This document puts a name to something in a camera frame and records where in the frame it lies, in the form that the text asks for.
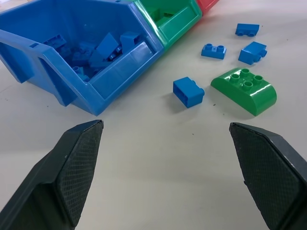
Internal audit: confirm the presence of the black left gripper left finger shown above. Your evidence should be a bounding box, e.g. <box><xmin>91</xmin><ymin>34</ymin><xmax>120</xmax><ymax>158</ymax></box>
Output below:
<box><xmin>0</xmin><ymin>119</ymin><xmax>105</xmax><ymax>230</ymax></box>

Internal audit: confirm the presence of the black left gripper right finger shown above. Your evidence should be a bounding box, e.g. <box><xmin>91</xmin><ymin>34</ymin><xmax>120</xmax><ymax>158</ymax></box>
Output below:
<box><xmin>229</xmin><ymin>122</ymin><xmax>307</xmax><ymax>230</ymax></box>

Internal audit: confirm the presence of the green rounded toy brick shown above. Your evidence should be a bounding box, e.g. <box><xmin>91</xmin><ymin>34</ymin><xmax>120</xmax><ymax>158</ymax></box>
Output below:
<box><xmin>210</xmin><ymin>68</ymin><xmax>278</xmax><ymax>116</ymax></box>

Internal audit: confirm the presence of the blue two-stud toy brick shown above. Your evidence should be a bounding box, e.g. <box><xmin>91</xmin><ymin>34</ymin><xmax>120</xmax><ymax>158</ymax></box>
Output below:
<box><xmin>237</xmin><ymin>41</ymin><xmax>268</xmax><ymax>65</ymax></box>
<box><xmin>201</xmin><ymin>43</ymin><xmax>227</xmax><ymax>61</ymax></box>
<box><xmin>173</xmin><ymin>76</ymin><xmax>205</xmax><ymax>108</ymax></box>
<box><xmin>235</xmin><ymin>23</ymin><xmax>260</xmax><ymax>37</ymax></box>

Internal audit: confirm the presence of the blue plastic storage bin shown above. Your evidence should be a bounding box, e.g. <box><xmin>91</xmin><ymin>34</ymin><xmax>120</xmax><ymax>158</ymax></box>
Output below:
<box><xmin>0</xmin><ymin>0</ymin><xmax>165</xmax><ymax>117</ymax></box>

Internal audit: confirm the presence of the blue sloped toy brick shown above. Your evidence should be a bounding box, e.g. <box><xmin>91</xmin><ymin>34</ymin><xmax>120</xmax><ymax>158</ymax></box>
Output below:
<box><xmin>119</xmin><ymin>31</ymin><xmax>142</xmax><ymax>52</ymax></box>
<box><xmin>90</xmin><ymin>33</ymin><xmax>123</xmax><ymax>63</ymax></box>

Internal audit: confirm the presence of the blue flat toy brick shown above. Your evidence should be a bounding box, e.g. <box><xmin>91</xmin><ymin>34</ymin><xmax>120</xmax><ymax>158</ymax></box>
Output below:
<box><xmin>43</xmin><ymin>34</ymin><xmax>67</xmax><ymax>52</ymax></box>

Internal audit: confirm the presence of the green plastic storage bin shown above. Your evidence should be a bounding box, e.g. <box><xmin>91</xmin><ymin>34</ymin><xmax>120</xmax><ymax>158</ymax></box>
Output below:
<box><xmin>127</xmin><ymin>0</ymin><xmax>203</xmax><ymax>51</ymax></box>

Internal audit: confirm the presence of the red plastic storage bin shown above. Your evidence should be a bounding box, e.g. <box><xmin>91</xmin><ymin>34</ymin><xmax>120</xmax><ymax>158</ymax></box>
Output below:
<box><xmin>196</xmin><ymin>0</ymin><xmax>220</xmax><ymax>17</ymax></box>

